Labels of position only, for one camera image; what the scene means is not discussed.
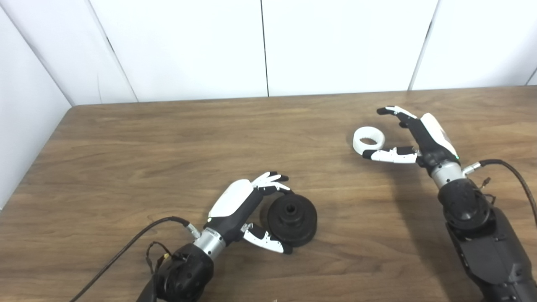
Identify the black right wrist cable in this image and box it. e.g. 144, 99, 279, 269
463, 159, 537, 227

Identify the thin left arm wire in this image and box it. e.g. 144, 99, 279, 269
146, 241, 172, 275

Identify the thin arm wire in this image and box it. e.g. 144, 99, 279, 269
146, 241, 172, 275
478, 177, 498, 206

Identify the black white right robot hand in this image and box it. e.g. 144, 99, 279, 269
362, 106, 460, 177

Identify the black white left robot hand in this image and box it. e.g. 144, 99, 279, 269
205, 171, 294, 255

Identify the round black plastic part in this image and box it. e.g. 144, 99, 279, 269
267, 194, 318, 248

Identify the white toothed ring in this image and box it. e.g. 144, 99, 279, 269
353, 126, 386, 154

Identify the thin right arm wire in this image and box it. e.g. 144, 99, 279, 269
478, 177, 498, 206

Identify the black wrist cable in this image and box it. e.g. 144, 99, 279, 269
463, 159, 537, 227
69, 216, 201, 302

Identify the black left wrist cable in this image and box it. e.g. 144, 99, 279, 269
69, 216, 201, 302

